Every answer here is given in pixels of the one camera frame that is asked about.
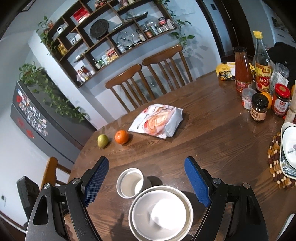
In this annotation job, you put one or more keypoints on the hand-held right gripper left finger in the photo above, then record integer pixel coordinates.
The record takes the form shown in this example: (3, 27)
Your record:
(97, 180)

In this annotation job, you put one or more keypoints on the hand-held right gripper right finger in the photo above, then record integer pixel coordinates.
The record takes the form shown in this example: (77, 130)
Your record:
(197, 180)

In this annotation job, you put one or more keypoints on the white cylindrical bowl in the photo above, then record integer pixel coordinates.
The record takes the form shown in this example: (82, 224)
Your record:
(129, 183)

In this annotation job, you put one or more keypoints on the white thin-rimmed round bowl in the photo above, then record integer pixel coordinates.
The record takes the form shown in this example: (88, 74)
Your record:
(161, 213)

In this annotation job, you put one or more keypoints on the large ribbed white bowl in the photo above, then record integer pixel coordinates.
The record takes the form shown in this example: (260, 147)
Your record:
(130, 215)

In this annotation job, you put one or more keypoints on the white floral print bowl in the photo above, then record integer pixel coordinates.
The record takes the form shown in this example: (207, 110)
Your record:
(289, 143)

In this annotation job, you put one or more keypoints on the wooden chair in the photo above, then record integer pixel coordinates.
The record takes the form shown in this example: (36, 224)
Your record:
(122, 75)
(161, 55)
(52, 171)

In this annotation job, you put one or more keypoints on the green pear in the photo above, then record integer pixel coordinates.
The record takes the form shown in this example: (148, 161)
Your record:
(103, 141)

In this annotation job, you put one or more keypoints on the orange tangerine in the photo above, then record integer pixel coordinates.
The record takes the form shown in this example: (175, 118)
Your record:
(121, 137)

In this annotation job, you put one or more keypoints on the white snack bag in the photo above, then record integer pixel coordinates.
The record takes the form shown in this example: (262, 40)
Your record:
(157, 120)

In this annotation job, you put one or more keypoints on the grey refrigerator with magnets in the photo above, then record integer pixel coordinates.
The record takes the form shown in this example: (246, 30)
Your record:
(46, 120)

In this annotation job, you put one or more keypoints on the wooden beaded trivet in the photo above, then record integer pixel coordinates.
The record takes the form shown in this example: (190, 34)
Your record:
(275, 162)

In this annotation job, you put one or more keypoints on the dark jar with brown label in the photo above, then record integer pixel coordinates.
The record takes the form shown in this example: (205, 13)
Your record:
(259, 109)

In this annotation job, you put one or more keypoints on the trailing green plant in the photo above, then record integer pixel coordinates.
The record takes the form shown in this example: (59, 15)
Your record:
(182, 34)
(53, 95)

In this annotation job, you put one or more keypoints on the small clear red-labelled jar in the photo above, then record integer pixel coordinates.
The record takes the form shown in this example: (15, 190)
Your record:
(248, 98)

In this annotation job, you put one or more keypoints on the orange fruit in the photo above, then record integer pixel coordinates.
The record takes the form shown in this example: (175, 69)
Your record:
(268, 98)

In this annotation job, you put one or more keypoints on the yellow snack packet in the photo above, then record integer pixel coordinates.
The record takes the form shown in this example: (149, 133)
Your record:
(225, 71)

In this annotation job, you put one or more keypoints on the red-lidded chili jar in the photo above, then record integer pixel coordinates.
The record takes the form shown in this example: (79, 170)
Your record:
(281, 99)

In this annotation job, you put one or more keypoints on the red sauce bottle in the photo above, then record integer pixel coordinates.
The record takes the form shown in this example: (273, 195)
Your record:
(242, 71)

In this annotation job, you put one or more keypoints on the yellow-capped vinegar bottle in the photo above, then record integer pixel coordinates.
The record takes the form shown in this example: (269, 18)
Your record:
(262, 71)

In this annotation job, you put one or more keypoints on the dark round decorative plate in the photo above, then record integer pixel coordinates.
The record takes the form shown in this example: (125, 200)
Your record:
(99, 29)

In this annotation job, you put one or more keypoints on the black bag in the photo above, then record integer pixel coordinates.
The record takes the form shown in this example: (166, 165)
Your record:
(283, 53)

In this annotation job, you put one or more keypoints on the dark wooden door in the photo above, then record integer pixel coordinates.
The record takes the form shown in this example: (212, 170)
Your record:
(233, 25)

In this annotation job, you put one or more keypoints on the red box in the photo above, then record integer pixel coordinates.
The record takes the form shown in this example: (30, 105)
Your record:
(79, 14)

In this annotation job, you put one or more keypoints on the wooden wall shelf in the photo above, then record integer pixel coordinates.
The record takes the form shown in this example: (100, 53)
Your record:
(92, 48)

